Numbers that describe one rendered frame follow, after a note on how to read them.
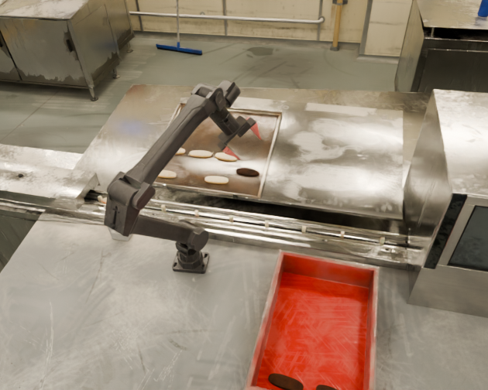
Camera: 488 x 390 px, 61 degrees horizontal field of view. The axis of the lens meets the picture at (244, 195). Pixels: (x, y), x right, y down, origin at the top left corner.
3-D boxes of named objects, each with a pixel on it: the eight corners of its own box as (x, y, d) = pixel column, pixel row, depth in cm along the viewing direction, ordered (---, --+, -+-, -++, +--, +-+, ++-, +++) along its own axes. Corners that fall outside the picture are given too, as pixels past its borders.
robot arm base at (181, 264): (172, 271, 145) (204, 274, 144) (168, 256, 140) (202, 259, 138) (177, 252, 151) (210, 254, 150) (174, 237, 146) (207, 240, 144)
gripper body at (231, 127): (220, 140, 135) (206, 124, 130) (242, 118, 134) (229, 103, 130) (227, 147, 129) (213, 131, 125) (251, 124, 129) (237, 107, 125)
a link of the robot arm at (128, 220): (88, 224, 105) (115, 239, 101) (110, 176, 106) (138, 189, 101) (180, 240, 146) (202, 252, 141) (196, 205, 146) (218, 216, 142)
